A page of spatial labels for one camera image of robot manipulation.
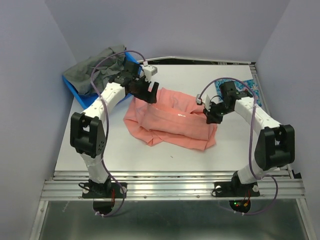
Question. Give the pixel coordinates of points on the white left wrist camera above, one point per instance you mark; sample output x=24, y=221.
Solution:
x=149, y=71

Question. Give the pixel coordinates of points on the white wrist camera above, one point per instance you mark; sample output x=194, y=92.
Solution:
x=203, y=100
x=149, y=71

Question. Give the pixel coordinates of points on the grey skirt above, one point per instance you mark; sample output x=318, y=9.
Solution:
x=97, y=68

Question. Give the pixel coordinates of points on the blue plastic bin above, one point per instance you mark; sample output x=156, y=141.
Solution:
x=86, y=101

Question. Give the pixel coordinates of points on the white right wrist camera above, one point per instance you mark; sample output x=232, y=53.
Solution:
x=203, y=100

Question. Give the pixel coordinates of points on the pink skirt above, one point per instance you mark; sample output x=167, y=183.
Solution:
x=175, y=118

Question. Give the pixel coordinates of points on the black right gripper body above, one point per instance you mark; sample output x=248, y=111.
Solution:
x=217, y=111

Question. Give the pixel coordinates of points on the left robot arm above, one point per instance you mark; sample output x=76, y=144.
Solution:
x=87, y=132

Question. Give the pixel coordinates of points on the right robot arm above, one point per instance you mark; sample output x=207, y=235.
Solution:
x=275, y=146

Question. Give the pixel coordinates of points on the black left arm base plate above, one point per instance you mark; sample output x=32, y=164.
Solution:
x=107, y=197

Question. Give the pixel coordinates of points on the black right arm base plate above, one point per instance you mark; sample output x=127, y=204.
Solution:
x=240, y=194

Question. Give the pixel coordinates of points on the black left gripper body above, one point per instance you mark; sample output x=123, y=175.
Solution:
x=139, y=89

